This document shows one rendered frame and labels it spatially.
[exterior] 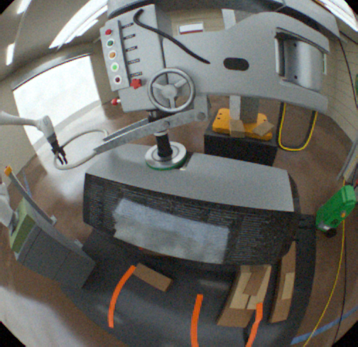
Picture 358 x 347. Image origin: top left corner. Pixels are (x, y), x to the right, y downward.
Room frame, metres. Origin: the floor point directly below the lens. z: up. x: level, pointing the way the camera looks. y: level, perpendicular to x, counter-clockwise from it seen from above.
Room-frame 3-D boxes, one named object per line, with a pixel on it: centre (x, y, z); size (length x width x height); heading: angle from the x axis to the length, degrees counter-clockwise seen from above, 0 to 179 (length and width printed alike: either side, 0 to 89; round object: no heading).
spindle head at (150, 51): (0.61, -0.02, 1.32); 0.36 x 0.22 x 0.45; 73
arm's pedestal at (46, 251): (0.17, 1.22, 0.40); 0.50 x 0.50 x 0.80; 60
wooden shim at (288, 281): (-0.27, -0.72, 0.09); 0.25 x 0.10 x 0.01; 156
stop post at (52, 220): (0.72, 1.98, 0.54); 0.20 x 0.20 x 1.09; 62
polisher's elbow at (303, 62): (0.44, -0.57, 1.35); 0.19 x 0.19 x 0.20
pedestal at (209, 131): (1.09, -0.62, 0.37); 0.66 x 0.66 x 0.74; 62
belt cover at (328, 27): (0.53, -0.28, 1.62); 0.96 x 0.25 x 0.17; 73
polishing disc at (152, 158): (0.63, 0.06, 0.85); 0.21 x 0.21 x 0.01
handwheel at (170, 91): (0.48, -0.02, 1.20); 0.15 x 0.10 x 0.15; 73
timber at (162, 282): (0.13, 0.34, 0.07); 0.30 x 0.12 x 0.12; 58
